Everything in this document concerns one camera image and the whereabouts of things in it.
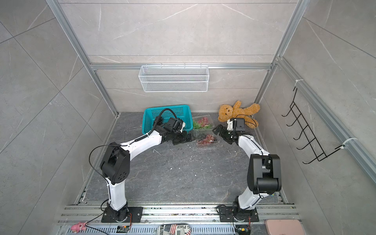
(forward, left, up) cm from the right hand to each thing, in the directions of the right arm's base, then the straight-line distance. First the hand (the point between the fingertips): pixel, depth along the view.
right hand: (219, 132), depth 93 cm
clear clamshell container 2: (+5, +13, -9) cm, 17 cm away
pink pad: (-49, -28, -14) cm, 58 cm away
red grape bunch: (+15, +8, -6) cm, 18 cm away
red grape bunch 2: (-1, +7, -7) cm, 10 cm away
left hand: (-4, +18, +1) cm, 18 cm away
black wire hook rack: (-22, -37, +18) cm, 47 cm away
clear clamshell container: (+18, +4, -6) cm, 19 cm away
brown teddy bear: (+22, -9, -3) cm, 24 cm away
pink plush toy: (-49, +74, -9) cm, 89 cm away
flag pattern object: (-50, +27, -9) cm, 57 cm away
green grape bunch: (+11, +14, -6) cm, 19 cm away
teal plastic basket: (+26, +25, -6) cm, 37 cm away
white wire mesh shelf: (+34, +30, +18) cm, 49 cm away
